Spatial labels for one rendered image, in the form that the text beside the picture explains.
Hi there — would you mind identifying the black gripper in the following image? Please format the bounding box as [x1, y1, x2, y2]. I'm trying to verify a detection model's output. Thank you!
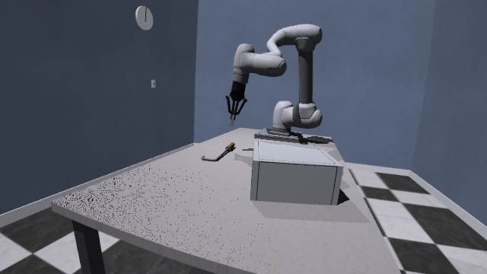
[226, 82, 247, 126]

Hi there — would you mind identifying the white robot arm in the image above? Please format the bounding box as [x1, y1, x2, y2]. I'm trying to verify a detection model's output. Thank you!
[232, 24, 323, 136]

